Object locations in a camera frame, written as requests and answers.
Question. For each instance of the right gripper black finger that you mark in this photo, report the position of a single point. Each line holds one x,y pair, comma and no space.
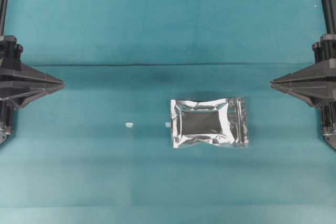
312,76
310,100

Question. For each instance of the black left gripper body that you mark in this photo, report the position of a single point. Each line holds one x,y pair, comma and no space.
10,64

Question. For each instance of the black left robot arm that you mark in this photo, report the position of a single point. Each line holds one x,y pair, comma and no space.
20,83

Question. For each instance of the teal table cloth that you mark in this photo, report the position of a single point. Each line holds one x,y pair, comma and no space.
72,159

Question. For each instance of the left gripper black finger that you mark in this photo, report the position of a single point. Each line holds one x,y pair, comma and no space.
29,74
34,93

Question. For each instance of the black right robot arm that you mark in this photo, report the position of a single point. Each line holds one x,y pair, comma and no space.
324,49

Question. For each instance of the silver zip bag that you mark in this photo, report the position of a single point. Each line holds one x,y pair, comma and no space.
221,122

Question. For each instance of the small white tape piece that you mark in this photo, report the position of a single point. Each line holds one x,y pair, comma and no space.
129,124

